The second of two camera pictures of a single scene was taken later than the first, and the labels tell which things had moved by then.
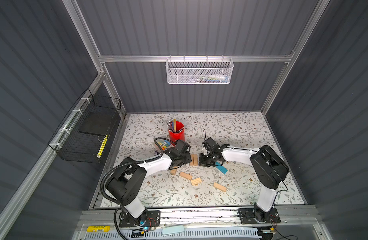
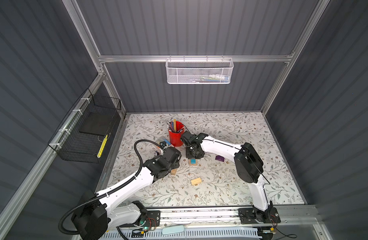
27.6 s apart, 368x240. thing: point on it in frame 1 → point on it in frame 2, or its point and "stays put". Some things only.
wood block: (186, 175) → (190, 164)
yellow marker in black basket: (102, 146) stays put
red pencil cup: (179, 135) stays put
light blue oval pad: (178, 229) stays put
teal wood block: (221, 168) → (193, 162)
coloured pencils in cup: (172, 126) stays put
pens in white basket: (216, 78) stays put
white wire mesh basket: (199, 71) stays put
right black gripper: (201, 162) → (188, 157)
